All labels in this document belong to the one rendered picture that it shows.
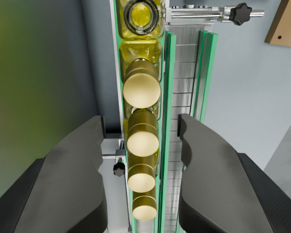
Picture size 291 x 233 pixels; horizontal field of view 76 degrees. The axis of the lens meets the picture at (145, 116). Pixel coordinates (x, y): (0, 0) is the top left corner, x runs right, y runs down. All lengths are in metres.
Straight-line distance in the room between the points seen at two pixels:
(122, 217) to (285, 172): 1.89
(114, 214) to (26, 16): 0.70
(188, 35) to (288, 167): 2.05
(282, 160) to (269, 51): 1.67
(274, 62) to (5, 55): 0.66
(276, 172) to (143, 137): 2.20
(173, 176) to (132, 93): 0.51
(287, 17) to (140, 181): 0.56
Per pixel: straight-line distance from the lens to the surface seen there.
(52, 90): 0.28
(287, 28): 0.67
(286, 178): 2.48
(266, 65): 0.70
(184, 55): 0.46
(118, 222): 0.85
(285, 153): 2.20
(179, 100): 0.49
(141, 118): 0.21
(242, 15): 0.34
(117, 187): 0.69
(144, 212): 0.28
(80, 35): 0.53
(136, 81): 0.16
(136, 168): 0.23
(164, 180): 0.53
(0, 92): 0.20
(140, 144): 0.19
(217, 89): 0.66
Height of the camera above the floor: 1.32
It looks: 61 degrees down
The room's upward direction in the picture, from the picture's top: 177 degrees clockwise
